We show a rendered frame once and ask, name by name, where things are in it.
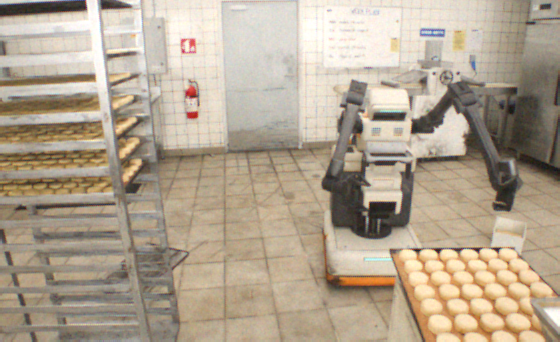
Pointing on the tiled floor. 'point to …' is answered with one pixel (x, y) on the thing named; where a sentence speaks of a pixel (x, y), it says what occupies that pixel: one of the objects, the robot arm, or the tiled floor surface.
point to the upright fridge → (539, 85)
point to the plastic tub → (509, 233)
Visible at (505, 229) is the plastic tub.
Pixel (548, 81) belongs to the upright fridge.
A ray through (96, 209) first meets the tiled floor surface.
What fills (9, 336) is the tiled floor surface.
